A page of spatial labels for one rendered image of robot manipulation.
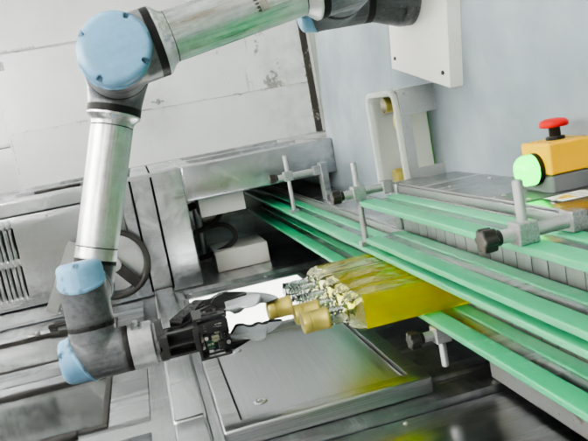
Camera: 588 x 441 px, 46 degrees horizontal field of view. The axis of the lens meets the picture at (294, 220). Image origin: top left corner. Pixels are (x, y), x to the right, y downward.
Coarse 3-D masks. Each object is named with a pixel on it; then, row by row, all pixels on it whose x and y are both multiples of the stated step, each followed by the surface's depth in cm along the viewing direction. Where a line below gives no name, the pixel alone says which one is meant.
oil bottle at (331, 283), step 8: (384, 264) 125; (352, 272) 124; (360, 272) 123; (368, 272) 122; (376, 272) 122; (384, 272) 122; (328, 280) 123; (336, 280) 121; (344, 280) 120; (352, 280) 120; (328, 288) 120; (328, 296) 120
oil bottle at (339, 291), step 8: (392, 272) 120; (400, 272) 119; (360, 280) 119; (368, 280) 118; (376, 280) 117; (384, 280) 116; (392, 280) 116; (336, 288) 117; (344, 288) 116; (352, 288) 115; (336, 296) 115; (336, 304) 115
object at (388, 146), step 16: (368, 96) 152; (384, 96) 147; (368, 112) 155; (384, 128) 156; (400, 128) 140; (384, 144) 157; (400, 144) 141; (384, 160) 157; (400, 160) 158; (384, 176) 158
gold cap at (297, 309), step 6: (312, 300) 116; (294, 306) 115; (300, 306) 115; (306, 306) 115; (312, 306) 115; (318, 306) 115; (294, 312) 115; (300, 312) 114; (294, 318) 116; (300, 324) 115
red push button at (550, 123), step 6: (546, 120) 96; (552, 120) 95; (558, 120) 95; (564, 120) 95; (540, 126) 97; (546, 126) 96; (552, 126) 95; (558, 126) 95; (552, 132) 96; (558, 132) 96
